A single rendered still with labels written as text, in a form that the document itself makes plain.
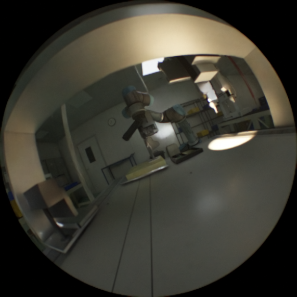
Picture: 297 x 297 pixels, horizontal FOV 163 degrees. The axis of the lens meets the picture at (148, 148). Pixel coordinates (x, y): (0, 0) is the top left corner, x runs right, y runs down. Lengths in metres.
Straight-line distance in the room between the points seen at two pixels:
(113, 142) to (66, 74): 3.65
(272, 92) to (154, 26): 0.39
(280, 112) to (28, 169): 0.73
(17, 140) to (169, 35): 0.39
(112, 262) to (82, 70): 0.28
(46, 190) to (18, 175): 0.15
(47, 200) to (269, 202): 0.27
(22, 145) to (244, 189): 0.45
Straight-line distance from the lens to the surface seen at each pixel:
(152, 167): 0.40
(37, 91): 0.23
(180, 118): 0.89
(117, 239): 0.18
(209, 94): 0.39
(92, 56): 0.19
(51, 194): 0.17
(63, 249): 0.22
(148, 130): 0.46
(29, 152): 0.33
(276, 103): 0.45
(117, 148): 3.74
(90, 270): 0.17
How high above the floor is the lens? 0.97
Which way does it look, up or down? 2 degrees down
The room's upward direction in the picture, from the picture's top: 23 degrees counter-clockwise
